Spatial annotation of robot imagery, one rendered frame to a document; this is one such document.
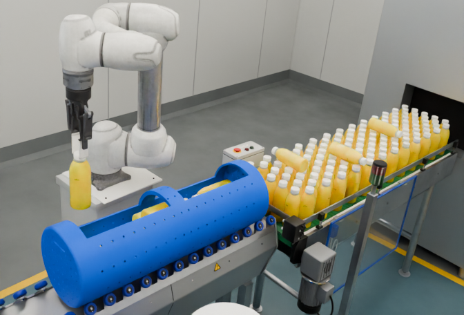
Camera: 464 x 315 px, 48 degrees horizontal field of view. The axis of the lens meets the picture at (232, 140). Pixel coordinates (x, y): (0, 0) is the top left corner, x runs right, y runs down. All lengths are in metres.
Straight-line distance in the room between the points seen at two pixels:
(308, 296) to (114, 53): 1.49
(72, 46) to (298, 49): 5.83
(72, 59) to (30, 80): 3.15
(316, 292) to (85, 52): 1.53
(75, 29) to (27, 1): 3.01
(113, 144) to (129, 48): 0.89
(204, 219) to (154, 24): 0.76
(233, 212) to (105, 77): 3.25
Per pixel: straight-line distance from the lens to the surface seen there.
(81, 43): 1.57
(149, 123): 2.30
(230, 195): 2.09
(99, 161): 2.41
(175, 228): 1.92
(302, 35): 7.18
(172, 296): 2.10
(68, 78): 1.62
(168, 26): 2.09
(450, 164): 3.67
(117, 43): 1.56
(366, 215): 2.52
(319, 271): 2.41
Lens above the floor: 2.26
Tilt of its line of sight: 25 degrees down
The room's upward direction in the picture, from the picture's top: 6 degrees clockwise
